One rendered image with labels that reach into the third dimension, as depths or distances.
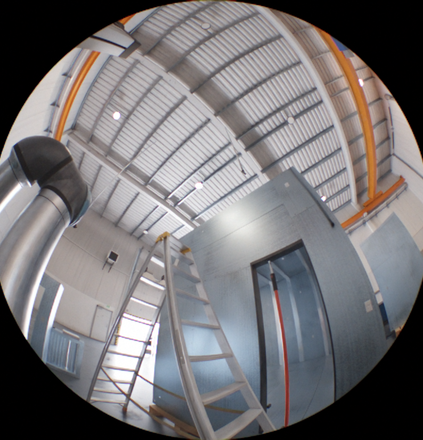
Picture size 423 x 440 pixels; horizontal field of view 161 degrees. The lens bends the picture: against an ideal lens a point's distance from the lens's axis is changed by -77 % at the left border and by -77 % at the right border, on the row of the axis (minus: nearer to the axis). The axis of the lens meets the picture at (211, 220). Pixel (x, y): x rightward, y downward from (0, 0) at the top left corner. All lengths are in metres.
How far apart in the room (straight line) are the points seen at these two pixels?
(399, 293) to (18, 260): 5.37
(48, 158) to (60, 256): 10.41
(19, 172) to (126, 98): 7.32
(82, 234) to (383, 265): 14.24
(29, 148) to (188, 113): 6.65
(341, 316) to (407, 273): 4.07
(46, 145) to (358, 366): 1.68
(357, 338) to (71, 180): 1.55
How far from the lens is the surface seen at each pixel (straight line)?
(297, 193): 1.83
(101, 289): 10.54
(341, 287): 1.28
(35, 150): 0.40
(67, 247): 10.92
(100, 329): 10.46
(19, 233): 0.33
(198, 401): 0.77
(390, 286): 5.13
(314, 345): 4.81
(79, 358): 3.32
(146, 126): 7.34
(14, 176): 0.42
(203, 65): 6.95
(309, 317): 4.78
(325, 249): 1.38
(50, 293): 2.52
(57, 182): 0.40
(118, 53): 0.48
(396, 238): 5.31
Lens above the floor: 1.35
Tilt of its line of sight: 46 degrees up
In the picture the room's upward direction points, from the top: 1 degrees clockwise
